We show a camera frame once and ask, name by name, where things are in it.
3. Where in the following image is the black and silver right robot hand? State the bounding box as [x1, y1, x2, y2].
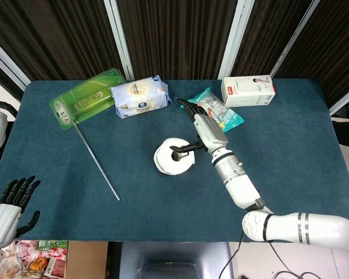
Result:
[170, 97, 229, 162]

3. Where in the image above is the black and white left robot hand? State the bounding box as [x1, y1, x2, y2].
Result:
[0, 176, 42, 249]

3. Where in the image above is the white toilet paper roll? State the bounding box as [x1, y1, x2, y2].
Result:
[153, 137, 196, 176]

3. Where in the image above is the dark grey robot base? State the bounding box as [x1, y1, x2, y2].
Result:
[109, 241, 240, 279]

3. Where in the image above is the teal snack bag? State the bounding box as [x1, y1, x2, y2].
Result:
[179, 88, 245, 134]

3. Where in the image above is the pink snack pack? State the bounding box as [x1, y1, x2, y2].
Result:
[16, 240, 41, 262]

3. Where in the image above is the white cardboard product box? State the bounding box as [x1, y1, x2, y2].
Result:
[220, 74, 277, 108]

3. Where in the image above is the orange snack pack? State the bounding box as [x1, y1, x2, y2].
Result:
[28, 257, 47, 273]

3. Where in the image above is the green snack pack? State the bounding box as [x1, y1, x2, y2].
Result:
[37, 239, 69, 257]

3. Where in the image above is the white and purple tissue pack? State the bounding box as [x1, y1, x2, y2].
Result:
[110, 74, 173, 120]

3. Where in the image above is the brown cardboard box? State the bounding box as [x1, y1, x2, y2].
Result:
[0, 239, 109, 279]

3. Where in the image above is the blue table cloth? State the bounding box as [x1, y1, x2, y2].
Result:
[0, 78, 349, 242]

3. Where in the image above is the silver metal tube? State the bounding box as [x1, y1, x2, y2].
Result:
[72, 116, 122, 201]

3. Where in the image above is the green plastic blister package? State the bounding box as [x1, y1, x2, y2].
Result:
[49, 67, 127, 131]

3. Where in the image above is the black cable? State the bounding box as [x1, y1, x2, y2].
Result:
[241, 240, 349, 279]
[220, 232, 245, 279]

